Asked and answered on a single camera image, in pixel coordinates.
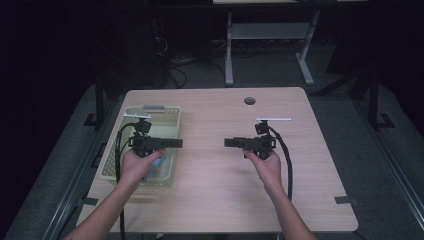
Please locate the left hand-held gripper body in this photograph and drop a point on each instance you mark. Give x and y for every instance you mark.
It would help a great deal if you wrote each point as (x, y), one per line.
(146, 142)

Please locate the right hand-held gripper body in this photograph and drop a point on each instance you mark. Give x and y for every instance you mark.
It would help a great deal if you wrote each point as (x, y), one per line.
(261, 143)

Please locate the pale yellow plastic basket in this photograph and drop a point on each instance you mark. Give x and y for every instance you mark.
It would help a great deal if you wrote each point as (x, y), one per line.
(166, 120)

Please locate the plain blue knit glove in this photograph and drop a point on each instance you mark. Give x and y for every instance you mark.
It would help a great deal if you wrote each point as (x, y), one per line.
(158, 165)

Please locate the person's left hand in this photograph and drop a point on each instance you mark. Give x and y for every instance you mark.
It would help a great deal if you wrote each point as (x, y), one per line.
(136, 170)

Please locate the person's right hand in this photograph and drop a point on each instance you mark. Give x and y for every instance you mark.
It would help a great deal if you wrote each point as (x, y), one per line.
(270, 173)

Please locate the black metal stand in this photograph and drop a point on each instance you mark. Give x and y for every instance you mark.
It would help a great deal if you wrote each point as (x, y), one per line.
(373, 100)
(99, 100)

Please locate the grey metal floor rail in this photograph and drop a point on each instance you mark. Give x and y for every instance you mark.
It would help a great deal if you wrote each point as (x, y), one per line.
(400, 186)
(66, 206)

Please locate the white metal desk frame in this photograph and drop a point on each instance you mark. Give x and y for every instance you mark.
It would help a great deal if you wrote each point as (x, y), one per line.
(266, 30)

